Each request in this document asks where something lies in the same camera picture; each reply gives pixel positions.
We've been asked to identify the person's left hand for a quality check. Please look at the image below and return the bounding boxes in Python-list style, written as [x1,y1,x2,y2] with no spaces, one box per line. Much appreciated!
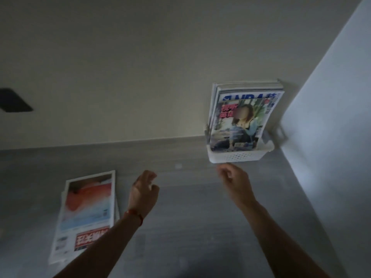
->
[127,170,160,220]

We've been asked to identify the person's right hand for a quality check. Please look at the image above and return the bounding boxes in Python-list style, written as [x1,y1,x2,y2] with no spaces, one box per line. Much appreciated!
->
[216,163,258,211]

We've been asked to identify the white magazine orange picture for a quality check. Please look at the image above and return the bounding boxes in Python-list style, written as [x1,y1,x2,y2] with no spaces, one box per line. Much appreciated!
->
[59,191,120,229]
[48,170,116,265]

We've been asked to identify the white perforated plastic basket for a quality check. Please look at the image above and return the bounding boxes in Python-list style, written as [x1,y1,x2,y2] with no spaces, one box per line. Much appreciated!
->
[205,124,275,164]

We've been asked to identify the magazine seated figure picture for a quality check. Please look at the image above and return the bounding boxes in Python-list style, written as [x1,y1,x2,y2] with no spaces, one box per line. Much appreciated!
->
[210,100,274,152]

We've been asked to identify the stack of white-edged magazines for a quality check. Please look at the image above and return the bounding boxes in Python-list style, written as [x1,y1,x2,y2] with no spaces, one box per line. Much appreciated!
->
[208,81,284,136]

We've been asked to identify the person's left forearm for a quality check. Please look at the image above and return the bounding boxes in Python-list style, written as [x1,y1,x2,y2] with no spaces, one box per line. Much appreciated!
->
[53,215,143,278]

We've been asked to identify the person's right forearm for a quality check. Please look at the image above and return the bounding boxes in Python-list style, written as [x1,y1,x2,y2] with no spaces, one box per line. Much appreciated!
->
[240,201,331,278]

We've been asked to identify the red string bracelet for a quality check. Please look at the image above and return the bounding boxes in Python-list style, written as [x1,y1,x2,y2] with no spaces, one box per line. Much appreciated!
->
[124,210,144,227]

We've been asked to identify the grey wall socket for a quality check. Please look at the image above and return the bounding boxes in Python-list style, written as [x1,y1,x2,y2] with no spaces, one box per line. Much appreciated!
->
[0,88,33,113]

